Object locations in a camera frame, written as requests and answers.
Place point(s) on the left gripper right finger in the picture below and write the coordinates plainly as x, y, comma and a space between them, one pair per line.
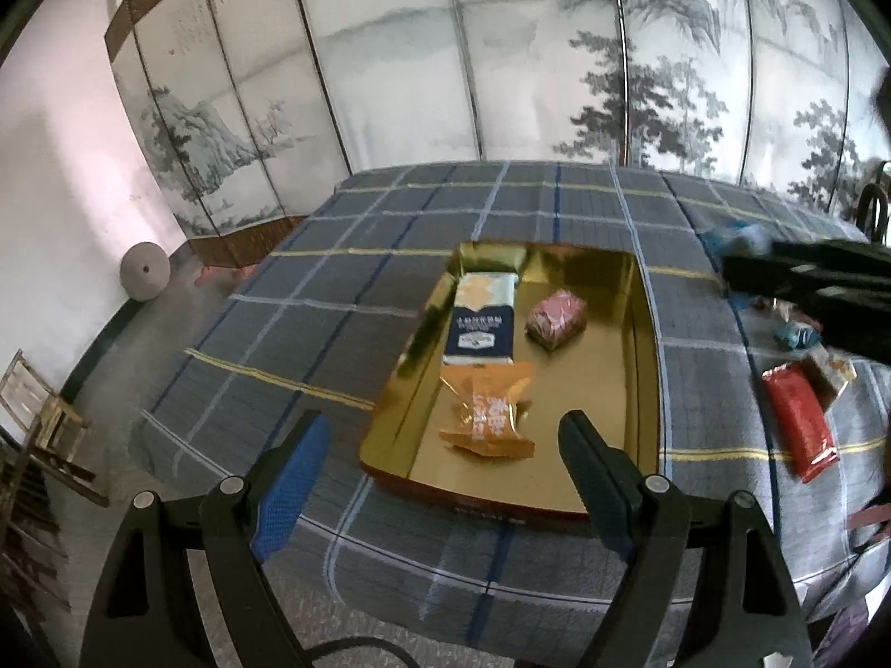
630, 512

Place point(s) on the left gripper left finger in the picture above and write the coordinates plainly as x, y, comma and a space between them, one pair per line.
258, 513

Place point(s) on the blue seaweed snack packet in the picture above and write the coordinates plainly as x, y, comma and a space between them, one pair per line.
736, 238

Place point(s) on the red snack packet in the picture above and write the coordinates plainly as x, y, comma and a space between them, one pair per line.
801, 420

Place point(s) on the orange snack packet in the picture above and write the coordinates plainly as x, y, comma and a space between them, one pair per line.
486, 409

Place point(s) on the pink patterned snack packet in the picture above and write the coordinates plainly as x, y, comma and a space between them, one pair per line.
557, 319

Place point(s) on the teal wrapped candy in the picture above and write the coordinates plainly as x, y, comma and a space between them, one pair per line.
795, 335

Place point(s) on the yellow cake snack packet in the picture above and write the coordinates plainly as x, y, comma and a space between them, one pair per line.
829, 375

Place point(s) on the dark wooden chair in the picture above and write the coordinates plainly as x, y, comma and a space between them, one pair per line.
872, 208

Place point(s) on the grey plaid tablecloth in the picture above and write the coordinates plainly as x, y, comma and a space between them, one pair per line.
321, 326

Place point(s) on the gold snack tray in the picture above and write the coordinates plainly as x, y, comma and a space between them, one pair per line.
514, 336

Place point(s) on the blue white snack packet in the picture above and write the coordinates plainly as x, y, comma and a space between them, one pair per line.
483, 319

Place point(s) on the wooden chair on left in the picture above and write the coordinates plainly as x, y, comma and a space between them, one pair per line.
44, 429

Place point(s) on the round grey stone disc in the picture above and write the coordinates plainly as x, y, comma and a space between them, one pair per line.
144, 271

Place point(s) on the painted folding screen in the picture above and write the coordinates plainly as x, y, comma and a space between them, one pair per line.
248, 112

